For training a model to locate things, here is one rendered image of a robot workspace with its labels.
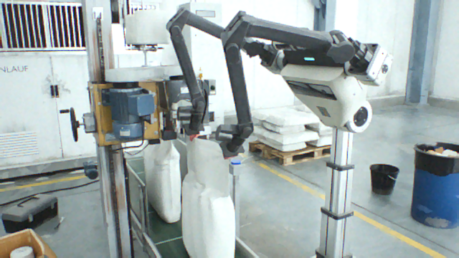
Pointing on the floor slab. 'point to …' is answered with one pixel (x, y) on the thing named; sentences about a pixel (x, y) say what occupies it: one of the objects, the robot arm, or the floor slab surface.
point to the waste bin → (435, 185)
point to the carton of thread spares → (8, 241)
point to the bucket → (384, 178)
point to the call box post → (237, 203)
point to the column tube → (90, 29)
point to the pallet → (285, 158)
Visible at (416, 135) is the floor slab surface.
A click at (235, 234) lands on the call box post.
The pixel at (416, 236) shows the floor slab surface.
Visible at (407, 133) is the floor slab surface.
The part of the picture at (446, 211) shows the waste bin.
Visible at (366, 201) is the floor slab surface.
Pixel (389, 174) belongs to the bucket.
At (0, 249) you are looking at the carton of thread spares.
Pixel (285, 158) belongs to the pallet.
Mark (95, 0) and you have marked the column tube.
